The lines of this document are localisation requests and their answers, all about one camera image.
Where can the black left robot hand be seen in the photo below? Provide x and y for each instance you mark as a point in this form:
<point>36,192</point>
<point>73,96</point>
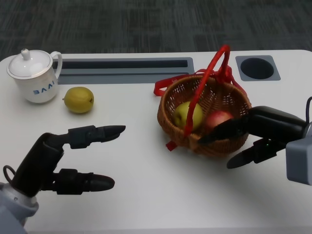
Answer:
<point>36,161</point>

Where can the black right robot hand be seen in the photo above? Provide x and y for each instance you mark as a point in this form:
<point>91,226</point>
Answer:
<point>273,122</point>

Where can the red apple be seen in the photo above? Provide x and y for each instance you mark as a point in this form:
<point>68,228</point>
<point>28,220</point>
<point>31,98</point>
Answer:
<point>217,119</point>

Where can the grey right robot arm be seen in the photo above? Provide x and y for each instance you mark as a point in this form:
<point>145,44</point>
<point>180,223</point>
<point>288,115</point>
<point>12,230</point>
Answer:
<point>299,158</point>

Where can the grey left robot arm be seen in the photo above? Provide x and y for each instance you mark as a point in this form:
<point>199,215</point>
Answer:
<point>14,209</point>

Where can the green apple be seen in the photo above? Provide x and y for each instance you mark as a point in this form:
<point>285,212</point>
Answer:
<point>181,114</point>

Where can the white ceramic mug blue print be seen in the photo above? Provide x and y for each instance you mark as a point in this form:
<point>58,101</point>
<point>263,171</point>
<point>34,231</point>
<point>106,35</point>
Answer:
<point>39,90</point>

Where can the yellow-green pear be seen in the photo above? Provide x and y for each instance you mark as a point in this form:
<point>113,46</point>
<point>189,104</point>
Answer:
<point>78,100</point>

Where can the white mug lid with knob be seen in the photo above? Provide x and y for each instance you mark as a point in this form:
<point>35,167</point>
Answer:
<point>29,67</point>

